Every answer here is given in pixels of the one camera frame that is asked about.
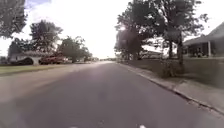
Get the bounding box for tall dark tree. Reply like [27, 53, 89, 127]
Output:
[114, 0, 158, 62]
[146, 0, 209, 76]

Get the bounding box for grey asphalt road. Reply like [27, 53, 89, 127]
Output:
[0, 60, 224, 128]

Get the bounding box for low house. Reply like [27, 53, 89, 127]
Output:
[139, 49, 165, 60]
[8, 50, 44, 66]

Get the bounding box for red vehicle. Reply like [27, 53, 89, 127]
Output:
[38, 53, 69, 66]

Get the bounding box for grass verge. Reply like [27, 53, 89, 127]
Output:
[0, 63, 73, 77]
[123, 57, 224, 88]

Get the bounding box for pale concrete kerb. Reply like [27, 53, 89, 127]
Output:
[116, 62, 224, 116]

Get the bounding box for house with porch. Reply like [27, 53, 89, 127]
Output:
[182, 21, 224, 58]

